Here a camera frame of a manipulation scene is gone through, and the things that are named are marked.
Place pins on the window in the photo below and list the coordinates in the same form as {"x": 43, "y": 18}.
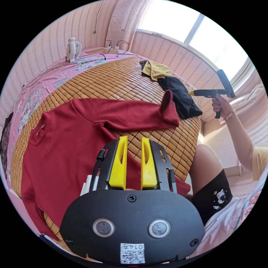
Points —
{"x": 167, "y": 23}

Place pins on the bed with woven mat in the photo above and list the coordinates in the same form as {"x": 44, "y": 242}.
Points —
{"x": 117, "y": 79}

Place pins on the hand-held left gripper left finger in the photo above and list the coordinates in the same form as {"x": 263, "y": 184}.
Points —
{"x": 119, "y": 167}

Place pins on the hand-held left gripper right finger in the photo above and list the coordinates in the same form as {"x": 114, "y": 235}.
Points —
{"x": 148, "y": 169}

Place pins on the person's right forearm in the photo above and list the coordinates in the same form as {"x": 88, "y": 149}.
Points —
{"x": 238, "y": 136}

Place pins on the white desk fan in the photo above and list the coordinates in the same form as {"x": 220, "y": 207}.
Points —
{"x": 73, "y": 49}

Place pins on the thin wooden board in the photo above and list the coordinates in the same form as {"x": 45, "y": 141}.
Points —
{"x": 95, "y": 50}

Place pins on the red long sleeve shirt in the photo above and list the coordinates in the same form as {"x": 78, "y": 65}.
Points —
{"x": 62, "y": 157}

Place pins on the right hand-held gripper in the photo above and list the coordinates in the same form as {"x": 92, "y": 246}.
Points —
{"x": 208, "y": 93}

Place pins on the pink dotted curtain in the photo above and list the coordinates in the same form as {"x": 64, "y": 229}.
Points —
{"x": 123, "y": 23}

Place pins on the pile of clothes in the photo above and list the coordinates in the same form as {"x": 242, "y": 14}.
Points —
{"x": 180, "y": 94}

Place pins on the person's right hand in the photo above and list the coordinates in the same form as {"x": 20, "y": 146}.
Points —
{"x": 223, "y": 105}

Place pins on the dark floral garment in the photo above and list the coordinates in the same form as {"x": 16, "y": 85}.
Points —
{"x": 6, "y": 142}

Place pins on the person's body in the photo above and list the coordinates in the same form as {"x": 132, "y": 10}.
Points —
{"x": 209, "y": 194}

